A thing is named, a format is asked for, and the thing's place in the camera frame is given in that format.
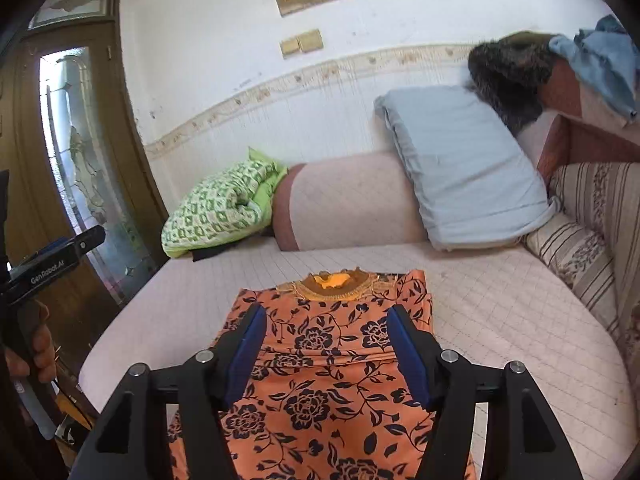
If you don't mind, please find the blue cloth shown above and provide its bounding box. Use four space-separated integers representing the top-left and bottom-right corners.
548 14 640 123

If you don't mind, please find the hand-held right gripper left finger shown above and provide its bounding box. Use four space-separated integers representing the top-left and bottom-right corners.
75 304 268 480

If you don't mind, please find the striped floral cushion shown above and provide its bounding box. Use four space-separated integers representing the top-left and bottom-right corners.
547 161 640 321
522 211 618 342

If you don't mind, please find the orange floral pillow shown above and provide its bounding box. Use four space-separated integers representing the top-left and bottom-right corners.
167 269 478 480

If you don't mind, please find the pink quilted bolster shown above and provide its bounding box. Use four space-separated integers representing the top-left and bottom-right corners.
271 149 432 252

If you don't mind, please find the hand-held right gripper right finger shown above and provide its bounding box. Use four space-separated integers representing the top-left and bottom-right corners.
386 304 583 480

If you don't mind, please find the red and pink blanket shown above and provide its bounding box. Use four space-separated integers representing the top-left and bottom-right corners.
515 60 640 173

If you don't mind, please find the green patterned blanket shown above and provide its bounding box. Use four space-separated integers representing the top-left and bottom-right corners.
161 146 290 260

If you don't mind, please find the wooden glass door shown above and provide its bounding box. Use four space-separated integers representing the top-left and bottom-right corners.
0 0 169 411

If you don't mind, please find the light blue pillow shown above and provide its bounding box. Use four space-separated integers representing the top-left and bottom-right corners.
374 85 563 252

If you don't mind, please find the dark furry cushion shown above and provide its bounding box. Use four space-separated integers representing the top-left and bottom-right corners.
467 31 566 133

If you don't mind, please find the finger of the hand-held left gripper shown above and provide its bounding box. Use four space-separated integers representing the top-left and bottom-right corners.
37 225 107 266

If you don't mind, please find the person's left hand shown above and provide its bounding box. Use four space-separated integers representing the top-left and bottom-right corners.
4 300 59 387

